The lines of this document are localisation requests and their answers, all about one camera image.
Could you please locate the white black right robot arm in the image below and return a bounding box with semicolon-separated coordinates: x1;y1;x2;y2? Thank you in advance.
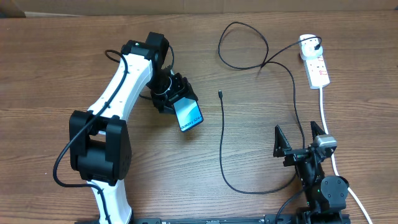
264;121;351;224

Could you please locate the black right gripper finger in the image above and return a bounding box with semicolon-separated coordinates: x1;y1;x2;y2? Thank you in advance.
310;121;326;139
273;125;292;157

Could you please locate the white power strip cord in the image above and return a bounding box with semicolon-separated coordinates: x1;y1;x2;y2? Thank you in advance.
318;86;373;224

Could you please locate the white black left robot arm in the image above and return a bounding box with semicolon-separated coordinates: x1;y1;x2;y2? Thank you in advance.
65;32;203;223

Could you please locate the Samsung Galaxy smartphone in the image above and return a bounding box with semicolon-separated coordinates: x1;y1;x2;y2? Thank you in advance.
174;98;203;133

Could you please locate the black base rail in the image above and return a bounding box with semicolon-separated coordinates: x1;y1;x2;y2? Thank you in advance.
74;213;351;224

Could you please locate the black USB charging cable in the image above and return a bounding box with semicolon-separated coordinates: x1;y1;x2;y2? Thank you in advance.
217;21;323;195

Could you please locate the white power strip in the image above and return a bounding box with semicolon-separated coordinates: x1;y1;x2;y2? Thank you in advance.
304;56;330;89

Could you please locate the white USB charger plug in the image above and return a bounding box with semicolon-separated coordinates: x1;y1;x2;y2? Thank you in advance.
299;34;323;60

